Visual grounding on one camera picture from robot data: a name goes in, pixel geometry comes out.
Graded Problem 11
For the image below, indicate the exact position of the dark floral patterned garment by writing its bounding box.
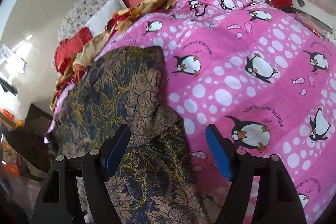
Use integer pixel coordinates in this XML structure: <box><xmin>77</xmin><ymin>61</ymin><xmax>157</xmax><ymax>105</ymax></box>
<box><xmin>47</xmin><ymin>46</ymin><xmax>209</xmax><ymax>223</ymax></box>

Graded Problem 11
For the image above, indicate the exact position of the dark wooden side table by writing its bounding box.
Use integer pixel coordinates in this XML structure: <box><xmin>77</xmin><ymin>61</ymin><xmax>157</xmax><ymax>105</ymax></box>
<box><xmin>3</xmin><ymin>104</ymin><xmax>52</xmax><ymax>173</ymax></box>

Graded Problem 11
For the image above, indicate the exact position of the pink penguin quilt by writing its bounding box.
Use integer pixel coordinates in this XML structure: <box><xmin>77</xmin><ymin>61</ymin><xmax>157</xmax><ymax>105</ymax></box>
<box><xmin>44</xmin><ymin>0</ymin><xmax>336</xmax><ymax>224</ymax></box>

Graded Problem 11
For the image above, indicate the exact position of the large red heart pillow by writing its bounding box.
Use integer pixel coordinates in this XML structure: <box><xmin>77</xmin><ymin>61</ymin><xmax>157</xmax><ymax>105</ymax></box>
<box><xmin>54</xmin><ymin>27</ymin><xmax>92</xmax><ymax>75</ymax></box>

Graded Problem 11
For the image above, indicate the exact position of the white rectangular pillow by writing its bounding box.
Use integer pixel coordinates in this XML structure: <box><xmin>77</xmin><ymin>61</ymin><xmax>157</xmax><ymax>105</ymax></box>
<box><xmin>85</xmin><ymin>0</ymin><xmax>126</xmax><ymax>37</ymax></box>

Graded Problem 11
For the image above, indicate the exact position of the red and gold blanket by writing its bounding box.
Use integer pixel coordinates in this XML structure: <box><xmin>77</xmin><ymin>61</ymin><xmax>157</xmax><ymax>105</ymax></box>
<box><xmin>50</xmin><ymin>0</ymin><xmax>177</xmax><ymax>112</ymax></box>

